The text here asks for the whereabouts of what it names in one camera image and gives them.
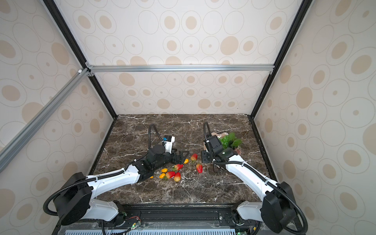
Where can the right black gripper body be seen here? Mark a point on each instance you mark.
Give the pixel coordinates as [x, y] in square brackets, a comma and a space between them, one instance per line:
[206, 157]

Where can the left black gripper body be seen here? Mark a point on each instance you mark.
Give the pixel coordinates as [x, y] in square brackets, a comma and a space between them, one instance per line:
[174, 160]

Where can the pink scalloped fruit bowl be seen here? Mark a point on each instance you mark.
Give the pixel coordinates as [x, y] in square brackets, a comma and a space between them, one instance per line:
[238, 150]

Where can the green fake grape bunch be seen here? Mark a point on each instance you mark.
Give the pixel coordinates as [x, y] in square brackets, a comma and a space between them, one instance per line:
[231, 141]

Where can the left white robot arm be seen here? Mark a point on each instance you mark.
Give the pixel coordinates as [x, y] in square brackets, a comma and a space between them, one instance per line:
[77, 199]

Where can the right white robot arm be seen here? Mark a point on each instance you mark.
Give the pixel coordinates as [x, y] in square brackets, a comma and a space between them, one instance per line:
[277, 208]

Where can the fake strawberry centre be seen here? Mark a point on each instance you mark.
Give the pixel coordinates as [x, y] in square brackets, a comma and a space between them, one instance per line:
[177, 167]

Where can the fake strawberry far right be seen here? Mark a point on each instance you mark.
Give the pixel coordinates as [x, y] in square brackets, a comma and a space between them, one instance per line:
[199, 168]

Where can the fake strawberry by grapes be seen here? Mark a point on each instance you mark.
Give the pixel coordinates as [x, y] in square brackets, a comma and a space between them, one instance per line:
[194, 157]

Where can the fake strawberry front left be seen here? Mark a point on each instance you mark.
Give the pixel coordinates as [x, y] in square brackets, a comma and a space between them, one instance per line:
[170, 174]

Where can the fake peach strawberry front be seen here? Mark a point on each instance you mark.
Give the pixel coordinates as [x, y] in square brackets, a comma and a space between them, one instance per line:
[177, 177]

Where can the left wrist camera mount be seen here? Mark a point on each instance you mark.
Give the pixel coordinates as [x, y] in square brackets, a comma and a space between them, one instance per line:
[168, 143]

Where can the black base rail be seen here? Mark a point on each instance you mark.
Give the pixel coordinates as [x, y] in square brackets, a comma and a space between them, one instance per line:
[170, 219]

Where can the horizontal aluminium frame bar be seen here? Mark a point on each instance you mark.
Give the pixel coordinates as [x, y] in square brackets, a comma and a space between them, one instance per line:
[182, 68]

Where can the slanted aluminium frame bar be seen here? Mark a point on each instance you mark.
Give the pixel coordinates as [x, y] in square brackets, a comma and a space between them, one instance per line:
[24, 136]

